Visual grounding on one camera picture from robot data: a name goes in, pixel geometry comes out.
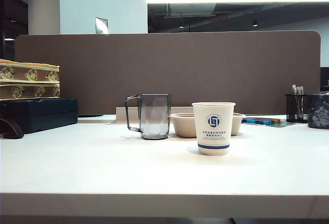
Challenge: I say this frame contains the dark crumpled bag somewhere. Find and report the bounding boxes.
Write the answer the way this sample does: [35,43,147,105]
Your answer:
[307,93,329,129]

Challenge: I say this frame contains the transparent grey plastic mug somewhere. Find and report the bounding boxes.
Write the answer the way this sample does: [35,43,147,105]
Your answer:
[124,93,172,140]

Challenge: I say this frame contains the white paper cup blue logo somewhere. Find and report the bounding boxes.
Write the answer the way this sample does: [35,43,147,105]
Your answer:
[191,102,236,156]

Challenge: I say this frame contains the brown desk divider panel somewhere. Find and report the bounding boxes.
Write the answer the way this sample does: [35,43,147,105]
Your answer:
[14,30,322,118]

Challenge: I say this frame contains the dark blue hard case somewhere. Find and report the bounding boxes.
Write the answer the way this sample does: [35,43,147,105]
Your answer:
[0,97,79,135]

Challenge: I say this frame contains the dark brown leather strap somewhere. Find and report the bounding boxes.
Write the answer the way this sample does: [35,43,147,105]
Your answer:
[0,118,25,140]

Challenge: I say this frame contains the white round pillar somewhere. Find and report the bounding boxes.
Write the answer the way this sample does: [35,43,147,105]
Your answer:
[28,0,61,35]

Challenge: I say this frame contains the coloured blocks tray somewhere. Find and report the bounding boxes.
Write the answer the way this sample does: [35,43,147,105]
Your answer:
[241,117,298,128]

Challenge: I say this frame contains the yellow brown patterned box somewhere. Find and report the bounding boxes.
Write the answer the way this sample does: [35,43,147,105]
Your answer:
[0,82,61,101]
[0,59,61,85]

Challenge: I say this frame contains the silver wall plate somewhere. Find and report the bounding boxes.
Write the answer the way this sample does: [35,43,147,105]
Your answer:
[95,16,109,34]

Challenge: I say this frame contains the black mesh pen holder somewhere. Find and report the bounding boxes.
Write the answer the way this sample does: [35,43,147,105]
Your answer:
[284,93,313,124]

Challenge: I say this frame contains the beige pulp food tray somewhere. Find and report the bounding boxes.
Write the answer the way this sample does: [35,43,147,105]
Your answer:
[170,113,246,138]

